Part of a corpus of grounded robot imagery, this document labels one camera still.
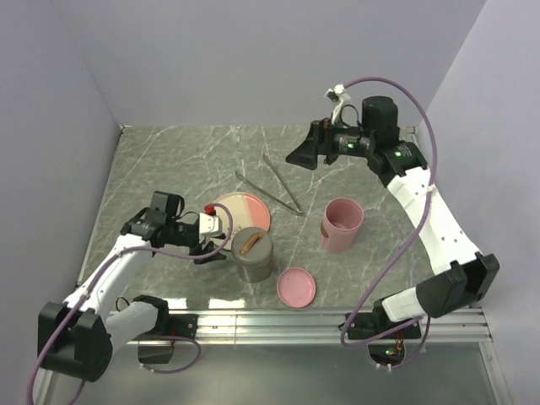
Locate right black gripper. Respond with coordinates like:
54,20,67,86
285,112,375,170

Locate metal tongs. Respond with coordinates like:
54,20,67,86
234,153,305,217

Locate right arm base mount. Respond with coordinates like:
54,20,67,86
337,309,427,372

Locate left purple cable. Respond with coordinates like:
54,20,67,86
25,203,235,405

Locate purple cable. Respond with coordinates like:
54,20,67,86
339,77,440,372
25,203,235,405

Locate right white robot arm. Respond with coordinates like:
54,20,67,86
286,96,500,338

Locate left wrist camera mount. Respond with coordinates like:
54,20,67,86
198,204,224,239

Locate grey round lid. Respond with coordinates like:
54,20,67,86
231,227,273,266

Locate pink round lid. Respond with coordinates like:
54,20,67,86
277,267,316,308

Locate pink cylindrical container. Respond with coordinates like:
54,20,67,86
320,197,365,253

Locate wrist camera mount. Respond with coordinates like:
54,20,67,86
325,84,351,125
198,204,224,239

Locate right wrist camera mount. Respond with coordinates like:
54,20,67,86
325,84,351,125

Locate grey cylindrical container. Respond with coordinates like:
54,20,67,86
231,250,273,284

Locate pink and cream plate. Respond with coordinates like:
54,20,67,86
215,192,271,251

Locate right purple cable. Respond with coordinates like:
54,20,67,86
339,77,440,372

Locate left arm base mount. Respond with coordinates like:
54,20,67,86
137,314,202,374

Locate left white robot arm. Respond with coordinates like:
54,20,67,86
36,192,232,382

